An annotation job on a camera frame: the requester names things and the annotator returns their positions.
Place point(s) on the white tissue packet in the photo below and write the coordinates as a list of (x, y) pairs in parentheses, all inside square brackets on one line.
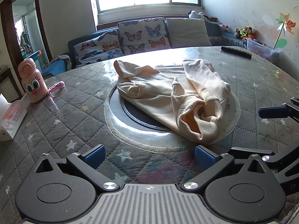
[(11, 119)]

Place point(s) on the white plush toy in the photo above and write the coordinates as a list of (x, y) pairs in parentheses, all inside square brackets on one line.
[(193, 14)]

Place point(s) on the black remote control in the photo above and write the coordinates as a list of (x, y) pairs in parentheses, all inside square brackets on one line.
[(236, 52)]

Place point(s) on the dark blue sofa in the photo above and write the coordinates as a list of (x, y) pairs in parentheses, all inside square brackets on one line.
[(77, 40)]

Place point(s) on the pink plush toy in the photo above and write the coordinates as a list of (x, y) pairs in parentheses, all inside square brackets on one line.
[(223, 27)]

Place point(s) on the blue storage rack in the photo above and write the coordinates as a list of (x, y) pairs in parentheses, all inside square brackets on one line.
[(38, 57)]

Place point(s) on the butterfly print back cushion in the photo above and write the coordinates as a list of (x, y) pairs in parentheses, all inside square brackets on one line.
[(140, 35)]

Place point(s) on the colourful pinwheel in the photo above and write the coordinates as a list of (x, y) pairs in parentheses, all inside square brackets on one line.
[(286, 23)]

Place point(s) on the green and orange plush toy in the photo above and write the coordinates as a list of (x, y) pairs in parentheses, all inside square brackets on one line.
[(245, 33)]

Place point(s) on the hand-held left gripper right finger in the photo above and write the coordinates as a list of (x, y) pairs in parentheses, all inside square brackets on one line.
[(203, 155)]

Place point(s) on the grey quilted table cover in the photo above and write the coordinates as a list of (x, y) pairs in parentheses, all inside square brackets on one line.
[(70, 112)]

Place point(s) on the butterfly print seat cushion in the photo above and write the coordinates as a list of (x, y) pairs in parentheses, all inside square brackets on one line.
[(98, 49)]

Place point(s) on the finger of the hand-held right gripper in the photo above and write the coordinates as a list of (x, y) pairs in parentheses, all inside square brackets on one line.
[(273, 112), (247, 151)]

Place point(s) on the dark wooden door frame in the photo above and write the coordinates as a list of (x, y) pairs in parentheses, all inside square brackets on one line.
[(43, 28)]

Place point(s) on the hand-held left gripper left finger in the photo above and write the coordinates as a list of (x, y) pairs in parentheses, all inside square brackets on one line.
[(95, 155)]

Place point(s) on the grey cloth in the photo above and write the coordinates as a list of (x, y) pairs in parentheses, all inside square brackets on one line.
[(63, 59)]

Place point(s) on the pink cartoon-face bottle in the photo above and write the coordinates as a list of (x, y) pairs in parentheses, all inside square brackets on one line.
[(32, 84)]

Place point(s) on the plain beige cushion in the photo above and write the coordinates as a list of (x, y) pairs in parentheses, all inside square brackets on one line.
[(186, 32)]

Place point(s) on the brown plush toy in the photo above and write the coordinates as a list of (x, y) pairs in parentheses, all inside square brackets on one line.
[(237, 31)]

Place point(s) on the blue chair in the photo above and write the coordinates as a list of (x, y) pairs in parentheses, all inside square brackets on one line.
[(56, 67)]

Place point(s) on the cream long-sleeve garment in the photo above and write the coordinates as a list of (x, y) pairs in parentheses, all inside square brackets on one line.
[(158, 98)]

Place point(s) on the clear plastic storage box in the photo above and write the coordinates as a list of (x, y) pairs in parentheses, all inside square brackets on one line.
[(261, 50)]

